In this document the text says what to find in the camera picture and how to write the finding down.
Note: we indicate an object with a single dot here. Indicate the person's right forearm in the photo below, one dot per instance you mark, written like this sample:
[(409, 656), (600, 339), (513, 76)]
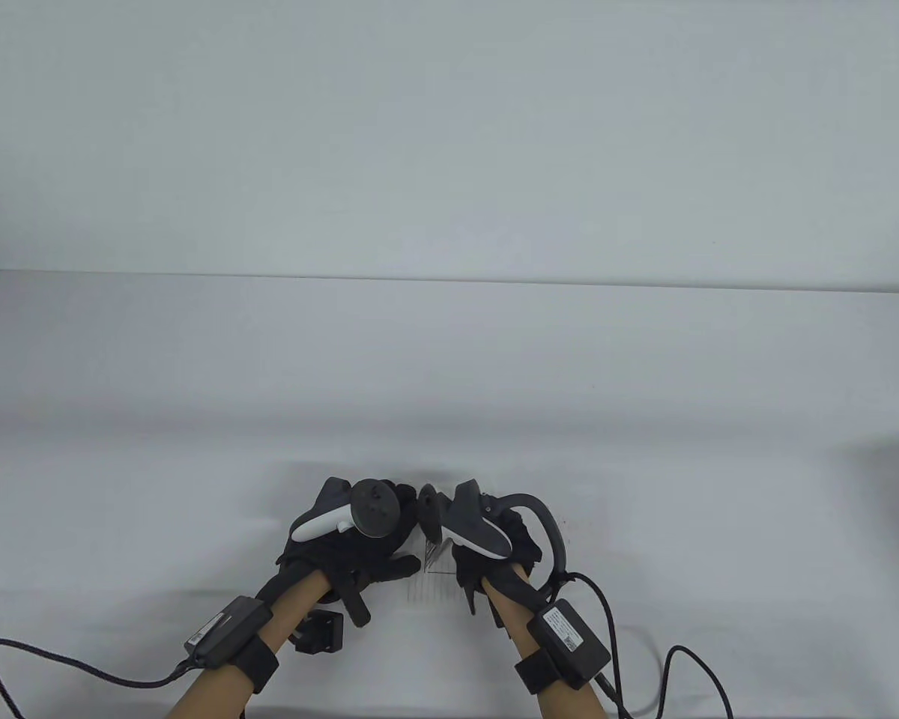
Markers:
[(539, 651)]

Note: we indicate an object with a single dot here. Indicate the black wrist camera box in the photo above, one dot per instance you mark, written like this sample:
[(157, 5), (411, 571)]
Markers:
[(571, 640), (226, 630)]

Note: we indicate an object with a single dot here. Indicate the white and grey controller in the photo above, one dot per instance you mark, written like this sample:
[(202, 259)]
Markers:
[(344, 515), (479, 528)]

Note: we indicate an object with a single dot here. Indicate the person's right hand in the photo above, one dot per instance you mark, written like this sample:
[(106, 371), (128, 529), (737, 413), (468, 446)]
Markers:
[(494, 558)]

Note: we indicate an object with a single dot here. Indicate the person's left hand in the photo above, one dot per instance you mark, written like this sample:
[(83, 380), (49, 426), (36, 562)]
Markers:
[(344, 558)]

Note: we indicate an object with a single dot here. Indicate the small black plastic bracket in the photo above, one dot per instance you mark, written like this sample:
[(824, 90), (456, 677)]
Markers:
[(321, 633)]

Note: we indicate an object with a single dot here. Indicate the person's left forearm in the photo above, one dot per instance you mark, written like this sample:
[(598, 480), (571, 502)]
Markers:
[(270, 644)]

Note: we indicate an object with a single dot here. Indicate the lined white paper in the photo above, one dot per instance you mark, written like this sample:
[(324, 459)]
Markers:
[(436, 573)]

